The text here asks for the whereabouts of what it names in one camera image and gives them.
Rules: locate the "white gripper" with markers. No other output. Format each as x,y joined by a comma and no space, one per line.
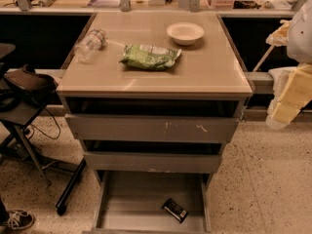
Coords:
300,38

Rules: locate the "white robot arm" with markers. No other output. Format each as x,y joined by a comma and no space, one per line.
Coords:
299,46

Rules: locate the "grey drawer cabinet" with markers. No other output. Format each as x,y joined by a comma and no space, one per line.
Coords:
206,81

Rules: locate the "middle grey drawer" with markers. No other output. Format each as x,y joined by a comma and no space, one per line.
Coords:
154,163

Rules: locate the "bottom open grey drawer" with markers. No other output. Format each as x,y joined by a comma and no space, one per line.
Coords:
131,203

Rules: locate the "top grey drawer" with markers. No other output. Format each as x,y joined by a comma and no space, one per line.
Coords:
151,128

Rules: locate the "white bowl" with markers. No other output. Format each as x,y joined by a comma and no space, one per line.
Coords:
185,33

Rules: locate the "green chip bag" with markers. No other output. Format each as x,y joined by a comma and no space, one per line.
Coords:
149,57

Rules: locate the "clear plastic water bottle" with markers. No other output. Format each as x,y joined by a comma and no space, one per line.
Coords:
93,41

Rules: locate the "black rolling stand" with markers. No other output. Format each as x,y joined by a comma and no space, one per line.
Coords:
16,115

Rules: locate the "sneaker with white laces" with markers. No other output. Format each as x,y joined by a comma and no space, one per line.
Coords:
17,220

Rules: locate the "white stick handle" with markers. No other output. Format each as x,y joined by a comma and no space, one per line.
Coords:
264,57

